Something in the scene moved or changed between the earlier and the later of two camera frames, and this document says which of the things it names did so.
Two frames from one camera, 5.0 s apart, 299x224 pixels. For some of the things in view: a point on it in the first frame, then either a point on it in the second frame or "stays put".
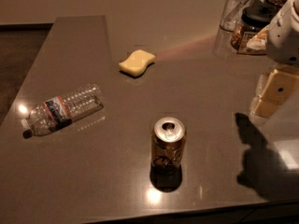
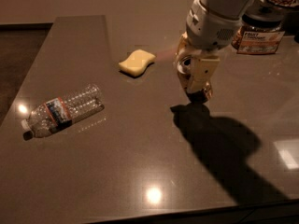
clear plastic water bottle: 60,110 stays put
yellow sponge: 136,63 stays put
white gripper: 284,41 -> 209,32
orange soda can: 168,145 -> 184,66
